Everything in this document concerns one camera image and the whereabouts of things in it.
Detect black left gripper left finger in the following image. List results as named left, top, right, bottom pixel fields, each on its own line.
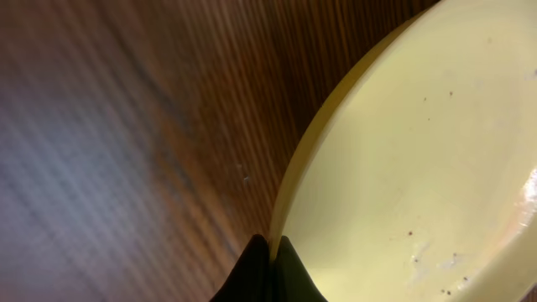
left=210, top=234, right=269, bottom=302

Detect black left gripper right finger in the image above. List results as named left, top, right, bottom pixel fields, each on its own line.
left=271, top=236, right=326, bottom=302

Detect yellow plate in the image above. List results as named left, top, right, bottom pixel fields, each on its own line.
left=268, top=0, right=536, bottom=301

